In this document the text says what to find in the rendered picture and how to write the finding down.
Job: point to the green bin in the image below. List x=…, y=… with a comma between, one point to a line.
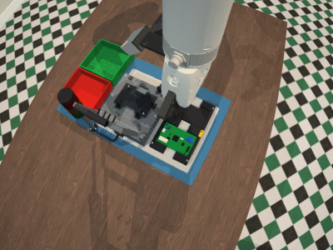
x=107, y=60

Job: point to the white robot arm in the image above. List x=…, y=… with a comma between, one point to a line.
x=192, y=31

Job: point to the red bin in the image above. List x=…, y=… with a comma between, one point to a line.
x=89, y=88

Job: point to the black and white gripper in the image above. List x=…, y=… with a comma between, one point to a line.
x=181, y=86

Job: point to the green circuit board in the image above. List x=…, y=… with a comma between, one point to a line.
x=176, y=139

